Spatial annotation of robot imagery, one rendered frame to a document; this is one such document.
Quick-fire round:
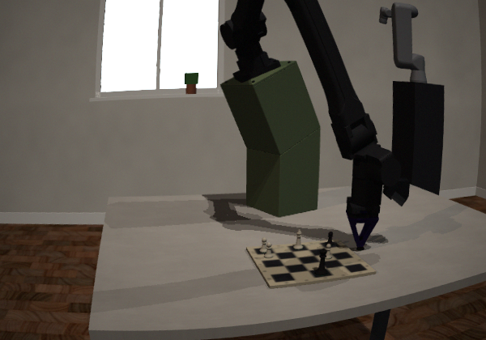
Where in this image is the white pawn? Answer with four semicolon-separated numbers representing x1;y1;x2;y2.
325;244;332;259
259;238;267;253
264;243;273;258

